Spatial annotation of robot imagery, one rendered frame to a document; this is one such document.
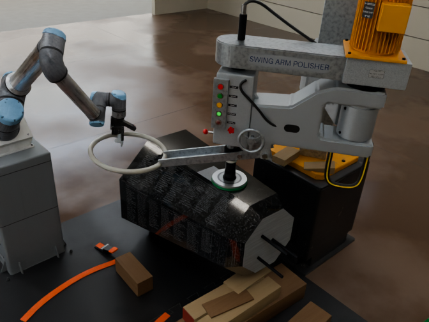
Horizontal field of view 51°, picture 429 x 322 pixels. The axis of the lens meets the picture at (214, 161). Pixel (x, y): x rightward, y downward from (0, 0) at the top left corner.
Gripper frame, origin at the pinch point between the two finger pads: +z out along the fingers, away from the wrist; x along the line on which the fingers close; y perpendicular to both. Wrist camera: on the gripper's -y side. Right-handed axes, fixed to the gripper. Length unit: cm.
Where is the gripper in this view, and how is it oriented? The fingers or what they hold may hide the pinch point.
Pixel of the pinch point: (121, 142)
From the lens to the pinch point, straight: 306.9
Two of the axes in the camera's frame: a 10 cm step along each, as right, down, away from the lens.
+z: -1.2, 8.5, 5.2
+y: -9.4, 0.7, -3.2
